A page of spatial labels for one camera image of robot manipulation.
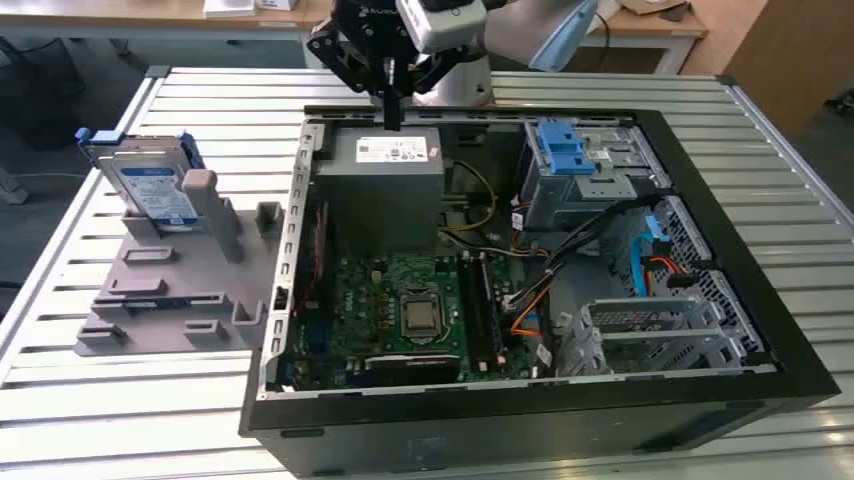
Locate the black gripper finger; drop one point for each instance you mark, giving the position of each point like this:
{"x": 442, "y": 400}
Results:
{"x": 336, "y": 52}
{"x": 400, "y": 100}

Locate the hard disk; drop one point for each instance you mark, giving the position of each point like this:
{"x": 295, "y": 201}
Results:
{"x": 156, "y": 195}

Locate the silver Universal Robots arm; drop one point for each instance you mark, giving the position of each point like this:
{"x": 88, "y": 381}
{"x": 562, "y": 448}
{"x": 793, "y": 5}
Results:
{"x": 467, "y": 75}

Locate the metal disk bay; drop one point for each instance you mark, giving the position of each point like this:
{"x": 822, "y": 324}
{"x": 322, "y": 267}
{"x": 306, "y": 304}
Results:
{"x": 667, "y": 340}

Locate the small white box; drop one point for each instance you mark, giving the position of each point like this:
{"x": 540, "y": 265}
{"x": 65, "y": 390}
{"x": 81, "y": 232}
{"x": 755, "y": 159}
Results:
{"x": 276, "y": 4}

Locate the large white box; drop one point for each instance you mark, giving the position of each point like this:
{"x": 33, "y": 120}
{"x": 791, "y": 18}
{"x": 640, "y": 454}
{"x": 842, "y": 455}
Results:
{"x": 229, "y": 9}

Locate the grey power supply unit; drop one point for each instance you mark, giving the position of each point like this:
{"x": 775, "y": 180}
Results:
{"x": 380, "y": 210}

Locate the blue plastic latch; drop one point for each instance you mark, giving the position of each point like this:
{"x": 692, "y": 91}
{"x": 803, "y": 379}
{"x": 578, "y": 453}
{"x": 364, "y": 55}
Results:
{"x": 567, "y": 150}

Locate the wooden desk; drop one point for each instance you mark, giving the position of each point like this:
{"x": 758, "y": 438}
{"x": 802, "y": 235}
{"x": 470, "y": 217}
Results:
{"x": 133, "y": 20}

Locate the metal optical drive cage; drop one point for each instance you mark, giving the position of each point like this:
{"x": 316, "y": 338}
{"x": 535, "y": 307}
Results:
{"x": 600, "y": 190}

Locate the CPU socket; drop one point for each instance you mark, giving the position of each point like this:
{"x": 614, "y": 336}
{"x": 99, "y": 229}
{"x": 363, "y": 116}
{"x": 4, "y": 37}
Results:
{"x": 422, "y": 291}

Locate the brown cardboard piece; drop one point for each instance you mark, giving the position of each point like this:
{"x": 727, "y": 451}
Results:
{"x": 650, "y": 7}

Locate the silver CPU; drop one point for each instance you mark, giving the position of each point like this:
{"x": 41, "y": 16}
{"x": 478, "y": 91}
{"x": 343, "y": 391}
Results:
{"x": 422, "y": 315}

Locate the black RAM slot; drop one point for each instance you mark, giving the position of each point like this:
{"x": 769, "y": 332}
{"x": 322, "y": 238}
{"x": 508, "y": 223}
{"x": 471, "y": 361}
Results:
{"x": 491, "y": 315}
{"x": 472, "y": 310}

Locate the green motherboard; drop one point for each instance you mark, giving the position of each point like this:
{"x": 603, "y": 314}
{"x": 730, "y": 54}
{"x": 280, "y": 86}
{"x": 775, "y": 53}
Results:
{"x": 374, "y": 320}

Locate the black mesh bin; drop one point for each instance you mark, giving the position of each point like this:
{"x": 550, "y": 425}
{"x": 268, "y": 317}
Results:
{"x": 40, "y": 90}

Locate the grey parts rack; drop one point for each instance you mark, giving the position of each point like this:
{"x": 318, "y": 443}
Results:
{"x": 187, "y": 280}

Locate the black graphics card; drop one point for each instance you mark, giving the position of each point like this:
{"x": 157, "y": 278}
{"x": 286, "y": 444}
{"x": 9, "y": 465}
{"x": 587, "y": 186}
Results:
{"x": 410, "y": 367}

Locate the white desk foot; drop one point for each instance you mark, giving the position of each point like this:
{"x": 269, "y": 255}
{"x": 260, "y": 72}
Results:
{"x": 13, "y": 192}

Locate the wooden cabinet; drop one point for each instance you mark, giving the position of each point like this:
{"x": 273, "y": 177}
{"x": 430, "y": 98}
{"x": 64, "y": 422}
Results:
{"x": 787, "y": 50}

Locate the black office chair base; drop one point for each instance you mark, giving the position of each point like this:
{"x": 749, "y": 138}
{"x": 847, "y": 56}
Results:
{"x": 843, "y": 102}

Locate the black PC case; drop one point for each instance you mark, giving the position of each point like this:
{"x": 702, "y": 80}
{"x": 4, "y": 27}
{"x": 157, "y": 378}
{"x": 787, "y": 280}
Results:
{"x": 467, "y": 435}

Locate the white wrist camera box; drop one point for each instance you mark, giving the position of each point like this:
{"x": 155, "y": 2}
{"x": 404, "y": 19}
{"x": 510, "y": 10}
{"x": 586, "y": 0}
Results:
{"x": 447, "y": 25}

